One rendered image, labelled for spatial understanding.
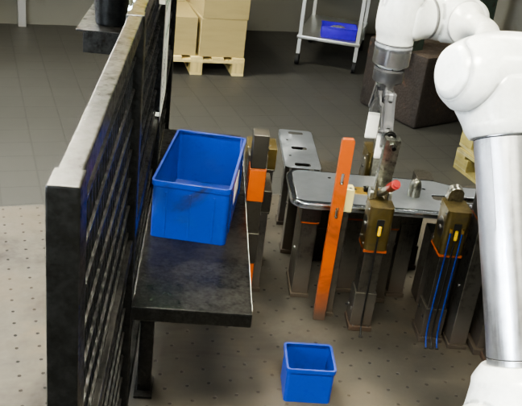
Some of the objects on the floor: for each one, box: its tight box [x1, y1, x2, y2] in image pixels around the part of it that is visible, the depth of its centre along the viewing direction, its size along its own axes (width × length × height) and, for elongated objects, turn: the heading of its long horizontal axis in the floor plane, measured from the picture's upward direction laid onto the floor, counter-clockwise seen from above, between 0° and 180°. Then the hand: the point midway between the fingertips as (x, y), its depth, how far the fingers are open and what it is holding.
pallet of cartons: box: [173, 0, 251, 77], centre depth 650 cm, size 85×119×73 cm
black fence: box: [45, 0, 177, 406], centre depth 185 cm, size 14×197×155 cm, turn 170°
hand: (374, 143), depth 201 cm, fingers open, 13 cm apart
